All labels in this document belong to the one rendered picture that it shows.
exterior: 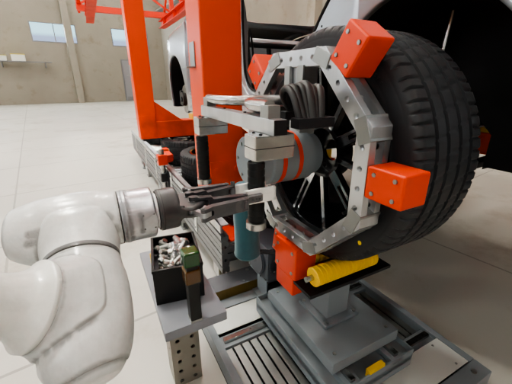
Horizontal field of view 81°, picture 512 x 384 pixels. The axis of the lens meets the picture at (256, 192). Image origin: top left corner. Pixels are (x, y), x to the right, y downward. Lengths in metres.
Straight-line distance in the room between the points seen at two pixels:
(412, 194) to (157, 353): 1.16
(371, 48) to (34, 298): 0.66
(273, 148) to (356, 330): 0.80
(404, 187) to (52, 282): 0.55
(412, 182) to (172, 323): 0.67
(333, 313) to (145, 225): 0.86
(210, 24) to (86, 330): 1.03
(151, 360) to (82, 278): 1.04
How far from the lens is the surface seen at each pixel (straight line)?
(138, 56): 3.08
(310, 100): 0.62
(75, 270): 0.42
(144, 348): 1.48
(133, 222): 0.51
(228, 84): 1.21
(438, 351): 1.47
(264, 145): 0.57
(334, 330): 1.19
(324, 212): 0.95
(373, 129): 0.64
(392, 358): 1.24
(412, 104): 0.69
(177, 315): 0.90
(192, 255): 0.75
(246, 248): 0.99
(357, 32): 0.68
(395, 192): 0.62
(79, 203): 0.52
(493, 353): 1.69
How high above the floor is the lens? 1.05
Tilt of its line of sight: 20 degrees down
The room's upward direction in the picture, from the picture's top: straight up
